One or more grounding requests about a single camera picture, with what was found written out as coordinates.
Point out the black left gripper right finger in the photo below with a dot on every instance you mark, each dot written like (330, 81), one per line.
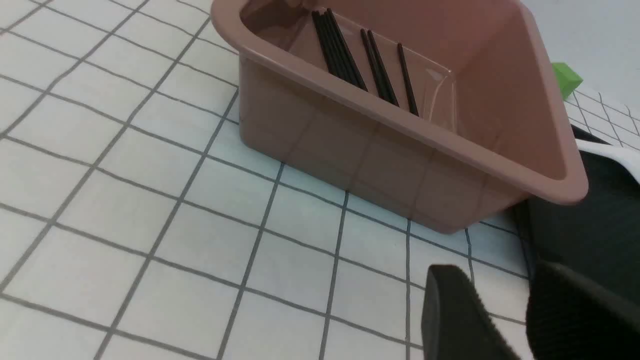
(571, 317)

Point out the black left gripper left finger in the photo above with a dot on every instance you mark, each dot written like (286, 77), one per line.
(455, 324)

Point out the black plastic tray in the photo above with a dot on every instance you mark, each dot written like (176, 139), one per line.
(598, 238)

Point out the white ceramic spoon left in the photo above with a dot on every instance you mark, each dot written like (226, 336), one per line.
(627, 158)

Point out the pink plastic bin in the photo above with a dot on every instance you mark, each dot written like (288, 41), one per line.
(492, 128)

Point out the black chopstick rightmost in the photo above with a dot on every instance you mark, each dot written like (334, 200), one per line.
(413, 107)

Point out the green cube block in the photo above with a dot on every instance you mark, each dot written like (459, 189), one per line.
(568, 80)

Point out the black chopstick bundle leftmost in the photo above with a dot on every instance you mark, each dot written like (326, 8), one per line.
(335, 61)

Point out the white grid tablecloth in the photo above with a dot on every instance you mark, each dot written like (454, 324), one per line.
(136, 226)

